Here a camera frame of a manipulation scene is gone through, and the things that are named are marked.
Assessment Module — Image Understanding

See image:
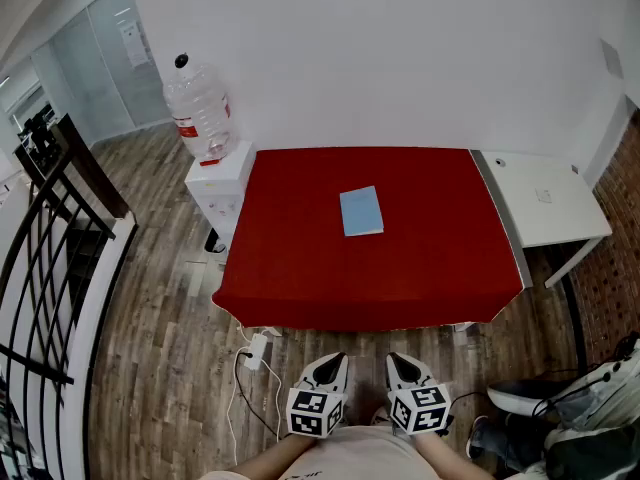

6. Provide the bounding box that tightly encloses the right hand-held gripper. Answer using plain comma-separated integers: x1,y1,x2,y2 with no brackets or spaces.
385,351,454,437

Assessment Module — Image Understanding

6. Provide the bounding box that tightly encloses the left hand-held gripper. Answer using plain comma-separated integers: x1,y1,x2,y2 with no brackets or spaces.
285,351,350,439

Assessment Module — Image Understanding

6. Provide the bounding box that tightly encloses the blue notebook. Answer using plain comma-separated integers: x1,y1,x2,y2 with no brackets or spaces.
339,185,385,238

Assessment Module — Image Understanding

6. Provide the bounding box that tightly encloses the person's right forearm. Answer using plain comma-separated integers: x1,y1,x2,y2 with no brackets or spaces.
412,432,496,480

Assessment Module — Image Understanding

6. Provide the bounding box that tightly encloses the person's left forearm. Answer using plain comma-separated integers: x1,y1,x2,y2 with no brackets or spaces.
227,433,316,480

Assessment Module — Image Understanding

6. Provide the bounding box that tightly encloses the white power strip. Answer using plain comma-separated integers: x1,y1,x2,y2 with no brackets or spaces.
243,332,269,372

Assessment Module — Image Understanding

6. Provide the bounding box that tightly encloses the person's light shirt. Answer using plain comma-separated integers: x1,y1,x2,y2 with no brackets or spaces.
199,423,441,480

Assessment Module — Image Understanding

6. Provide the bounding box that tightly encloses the black shoe white sole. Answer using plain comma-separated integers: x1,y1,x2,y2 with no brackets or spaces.
486,378,566,418

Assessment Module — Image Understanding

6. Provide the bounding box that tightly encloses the red tablecloth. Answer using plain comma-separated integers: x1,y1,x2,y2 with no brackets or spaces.
211,146,525,332

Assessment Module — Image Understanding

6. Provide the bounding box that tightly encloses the black drip tray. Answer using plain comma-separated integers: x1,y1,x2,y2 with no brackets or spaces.
203,227,228,255

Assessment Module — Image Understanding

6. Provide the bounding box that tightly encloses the white sneaker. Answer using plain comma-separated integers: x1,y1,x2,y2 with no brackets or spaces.
547,336,640,422

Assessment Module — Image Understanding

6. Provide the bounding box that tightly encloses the white water dispenser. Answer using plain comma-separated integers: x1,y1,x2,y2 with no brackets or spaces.
184,139,258,249

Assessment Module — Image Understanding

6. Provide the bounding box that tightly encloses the white side desk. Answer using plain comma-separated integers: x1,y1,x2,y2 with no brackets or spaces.
469,149,614,290

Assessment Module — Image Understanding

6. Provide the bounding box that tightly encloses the large clear water bottle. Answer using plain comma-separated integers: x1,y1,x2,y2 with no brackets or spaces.
162,52,239,164

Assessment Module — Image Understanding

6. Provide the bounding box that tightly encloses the black metal railing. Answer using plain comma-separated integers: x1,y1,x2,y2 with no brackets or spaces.
0,135,117,480

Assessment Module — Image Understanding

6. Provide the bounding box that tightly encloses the dark wooden handrail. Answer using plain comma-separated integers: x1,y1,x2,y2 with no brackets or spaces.
13,112,137,225

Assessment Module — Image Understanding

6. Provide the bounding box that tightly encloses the glass office partition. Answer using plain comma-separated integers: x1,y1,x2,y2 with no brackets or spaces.
29,0,172,145

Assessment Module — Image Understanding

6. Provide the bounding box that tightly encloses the white power cable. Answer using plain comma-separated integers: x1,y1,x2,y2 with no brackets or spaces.
226,325,284,465

